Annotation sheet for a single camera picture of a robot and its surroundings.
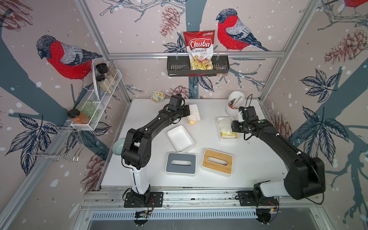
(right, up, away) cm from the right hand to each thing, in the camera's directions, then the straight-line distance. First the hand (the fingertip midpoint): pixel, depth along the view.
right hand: (234, 124), depth 88 cm
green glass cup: (-80, +10, -18) cm, 82 cm away
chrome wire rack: (-87, -6, -23) cm, 90 cm away
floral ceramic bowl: (-56, +21, +35) cm, 69 cm away
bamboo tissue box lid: (-11, -22, -3) cm, 25 cm away
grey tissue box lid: (-33, -23, -2) cm, 41 cm away
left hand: (-26, +11, +4) cm, 29 cm away
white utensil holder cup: (+7, +17, +18) cm, 26 cm away
